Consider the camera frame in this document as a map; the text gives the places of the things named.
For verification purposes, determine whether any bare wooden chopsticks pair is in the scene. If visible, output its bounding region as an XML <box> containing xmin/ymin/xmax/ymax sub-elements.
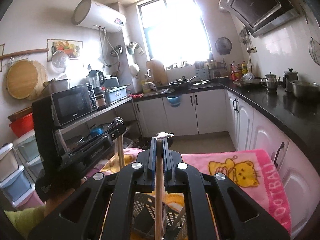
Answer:
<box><xmin>117</xmin><ymin>135</ymin><xmax>125</xmax><ymax>170</ymax></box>

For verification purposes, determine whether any person's left hand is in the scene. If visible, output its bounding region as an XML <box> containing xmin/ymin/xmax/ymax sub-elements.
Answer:
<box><xmin>44</xmin><ymin>177</ymin><xmax>87</xmax><ymax>217</ymax></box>

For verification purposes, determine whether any plastic drawer tower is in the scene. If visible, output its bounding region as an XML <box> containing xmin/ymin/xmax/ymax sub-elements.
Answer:
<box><xmin>1</xmin><ymin>130</ymin><xmax>44</xmax><ymax>210</ymax></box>

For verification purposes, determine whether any pink cartoon blanket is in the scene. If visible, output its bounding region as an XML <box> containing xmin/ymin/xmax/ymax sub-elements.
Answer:
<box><xmin>22</xmin><ymin>147</ymin><xmax>292</xmax><ymax>240</ymax></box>

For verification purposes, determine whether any blue tin can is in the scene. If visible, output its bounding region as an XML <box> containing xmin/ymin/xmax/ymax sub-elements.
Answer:
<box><xmin>89</xmin><ymin>127</ymin><xmax>104</xmax><ymax>138</ymax></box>

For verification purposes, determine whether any red plastic basin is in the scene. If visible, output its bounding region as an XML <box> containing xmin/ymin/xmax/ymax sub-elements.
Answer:
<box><xmin>9</xmin><ymin>113</ymin><xmax>34</xmax><ymax>138</ymax></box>

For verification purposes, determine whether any black plastic utensil basket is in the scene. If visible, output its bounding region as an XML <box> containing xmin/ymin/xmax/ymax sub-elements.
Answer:
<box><xmin>130</xmin><ymin>192</ymin><xmax>188</xmax><ymax>239</ymax></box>

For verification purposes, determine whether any black microwave oven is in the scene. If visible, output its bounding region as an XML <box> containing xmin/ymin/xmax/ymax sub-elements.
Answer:
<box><xmin>51</xmin><ymin>83</ymin><xmax>98</xmax><ymax>127</ymax></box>

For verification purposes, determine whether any metal shelf rack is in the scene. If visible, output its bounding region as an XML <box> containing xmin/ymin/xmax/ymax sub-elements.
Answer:
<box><xmin>58</xmin><ymin>98</ymin><xmax>140</xmax><ymax>150</ymax></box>

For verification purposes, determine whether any blue grey storage box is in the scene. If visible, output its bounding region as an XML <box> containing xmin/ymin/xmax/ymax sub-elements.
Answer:
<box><xmin>105</xmin><ymin>86</ymin><xmax>127</xmax><ymax>105</ymax></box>

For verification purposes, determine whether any round bamboo tray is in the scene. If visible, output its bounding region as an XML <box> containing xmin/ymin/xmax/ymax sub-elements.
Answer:
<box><xmin>7</xmin><ymin>60</ymin><xmax>48</xmax><ymax>100</ymax></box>

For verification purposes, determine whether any blender jug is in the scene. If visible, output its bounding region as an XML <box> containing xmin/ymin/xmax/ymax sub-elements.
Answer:
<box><xmin>88</xmin><ymin>70</ymin><xmax>105</xmax><ymax>88</ymax></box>

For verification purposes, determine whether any blue hanging bin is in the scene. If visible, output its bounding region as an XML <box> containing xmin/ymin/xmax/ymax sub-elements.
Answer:
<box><xmin>166</xmin><ymin>95</ymin><xmax>181</xmax><ymax>108</ymax></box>

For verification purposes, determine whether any steel kettle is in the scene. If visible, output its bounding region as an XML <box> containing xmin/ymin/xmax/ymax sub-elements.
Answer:
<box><xmin>261</xmin><ymin>72</ymin><xmax>280</xmax><ymax>93</ymax></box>

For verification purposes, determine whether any steel pot on counter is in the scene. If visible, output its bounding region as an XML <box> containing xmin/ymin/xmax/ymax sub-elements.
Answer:
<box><xmin>283</xmin><ymin>68</ymin><xmax>319</xmax><ymax>100</ymax></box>

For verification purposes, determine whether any wooden cutting board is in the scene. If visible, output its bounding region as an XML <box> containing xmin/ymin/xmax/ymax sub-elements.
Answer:
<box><xmin>146</xmin><ymin>59</ymin><xmax>168</xmax><ymax>86</ymax></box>

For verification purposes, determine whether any black frying pan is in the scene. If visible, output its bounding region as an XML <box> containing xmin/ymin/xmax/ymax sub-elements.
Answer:
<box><xmin>168</xmin><ymin>76</ymin><xmax>196</xmax><ymax>89</ymax></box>

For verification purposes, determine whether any white water heater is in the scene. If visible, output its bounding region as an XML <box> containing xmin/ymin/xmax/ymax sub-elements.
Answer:
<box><xmin>71</xmin><ymin>0</ymin><xmax>126</xmax><ymax>33</ymax></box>

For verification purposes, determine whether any black range hood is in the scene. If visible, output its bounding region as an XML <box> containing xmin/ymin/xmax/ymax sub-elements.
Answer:
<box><xmin>219</xmin><ymin>0</ymin><xmax>299</xmax><ymax>37</ymax></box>

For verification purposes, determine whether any fruit picture frame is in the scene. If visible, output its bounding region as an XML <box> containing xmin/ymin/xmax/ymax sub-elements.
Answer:
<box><xmin>47</xmin><ymin>39</ymin><xmax>83</xmax><ymax>62</ymax></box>

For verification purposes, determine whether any black wall fan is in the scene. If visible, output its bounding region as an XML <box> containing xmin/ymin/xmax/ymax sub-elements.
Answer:
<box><xmin>215</xmin><ymin>37</ymin><xmax>232</xmax><ymax>55</ymax></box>

